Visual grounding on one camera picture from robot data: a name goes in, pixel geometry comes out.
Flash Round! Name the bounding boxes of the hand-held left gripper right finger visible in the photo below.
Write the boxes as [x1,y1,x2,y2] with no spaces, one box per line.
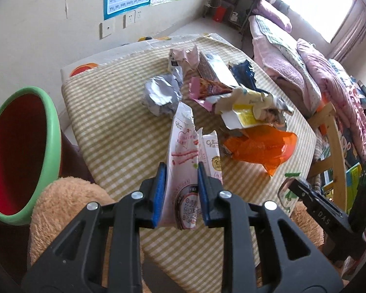
[198,161,344,293]

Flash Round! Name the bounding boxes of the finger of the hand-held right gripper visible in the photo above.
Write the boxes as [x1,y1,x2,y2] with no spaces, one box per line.
[280,177,366,264]

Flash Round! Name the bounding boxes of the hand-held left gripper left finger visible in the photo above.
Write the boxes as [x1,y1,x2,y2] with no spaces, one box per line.
[21,162,168,293]

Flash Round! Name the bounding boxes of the white pink snack wrapper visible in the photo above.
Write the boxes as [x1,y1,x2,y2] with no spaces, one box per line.
[163,101,202,231]

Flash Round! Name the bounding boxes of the white silver wrapper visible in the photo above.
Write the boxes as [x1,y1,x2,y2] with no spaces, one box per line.
[140,67,184,116]

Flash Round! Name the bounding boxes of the pink purple snack packet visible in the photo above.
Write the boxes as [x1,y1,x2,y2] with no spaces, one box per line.
[187,77,235,110]

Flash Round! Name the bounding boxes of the green bin with red inside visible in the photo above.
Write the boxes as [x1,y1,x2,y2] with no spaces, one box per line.
[0,86,62,226]

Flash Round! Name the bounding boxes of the white wrapper with yellow label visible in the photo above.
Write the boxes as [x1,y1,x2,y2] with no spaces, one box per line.
[198,131,224,187]

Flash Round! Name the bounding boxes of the wooden chair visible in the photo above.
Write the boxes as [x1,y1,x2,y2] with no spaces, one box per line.
[306,101,348,217]

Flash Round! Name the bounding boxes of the orange plastic bag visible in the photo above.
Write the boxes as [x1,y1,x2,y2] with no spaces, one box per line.
[224,125,298,178]

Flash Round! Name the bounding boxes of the yellow checked tablecloth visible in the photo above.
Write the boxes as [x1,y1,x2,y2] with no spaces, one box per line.
[61,33,318,293]

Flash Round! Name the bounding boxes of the yellow white flattened carton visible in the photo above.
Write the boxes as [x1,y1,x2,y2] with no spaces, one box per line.
[215,88,289,130]

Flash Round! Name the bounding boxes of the fuzzy brown clothing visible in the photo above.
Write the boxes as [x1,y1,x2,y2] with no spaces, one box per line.
[29,176,324,293]

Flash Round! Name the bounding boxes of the orange cloth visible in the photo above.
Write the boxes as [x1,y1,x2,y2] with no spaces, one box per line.
[318,93,329,129]

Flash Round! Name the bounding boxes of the silver foil snack wrapper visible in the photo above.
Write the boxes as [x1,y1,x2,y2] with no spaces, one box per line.
[256,92,295,129]

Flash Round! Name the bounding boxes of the pink printed blanket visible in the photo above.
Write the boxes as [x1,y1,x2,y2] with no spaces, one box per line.
[297,38,366,159]

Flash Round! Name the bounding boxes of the grey white milk carton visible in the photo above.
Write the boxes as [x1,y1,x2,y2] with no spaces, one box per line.
[197,51,238,87]

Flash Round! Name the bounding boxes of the blue snack wrapper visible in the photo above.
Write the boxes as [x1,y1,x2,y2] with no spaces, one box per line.
[229,59,258,90]

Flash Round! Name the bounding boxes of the pale pink torn wrapper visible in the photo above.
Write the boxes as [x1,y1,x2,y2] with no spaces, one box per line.
[168,45,200,77]

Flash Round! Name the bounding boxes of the pink folded quilts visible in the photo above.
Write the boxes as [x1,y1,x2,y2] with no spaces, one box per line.
[254,15,322,110]

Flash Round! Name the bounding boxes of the pink fleece blanket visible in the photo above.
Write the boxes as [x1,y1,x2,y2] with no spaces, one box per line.
[252,35,302,98]

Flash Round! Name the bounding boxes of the red box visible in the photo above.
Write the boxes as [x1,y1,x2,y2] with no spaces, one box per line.
[213,5,227,22]

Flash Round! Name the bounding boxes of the pink pillow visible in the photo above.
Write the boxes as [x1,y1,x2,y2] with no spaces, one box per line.
[256,0,293,32]

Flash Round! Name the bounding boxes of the window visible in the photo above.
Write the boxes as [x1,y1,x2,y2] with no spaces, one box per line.
[268,0,363,43]

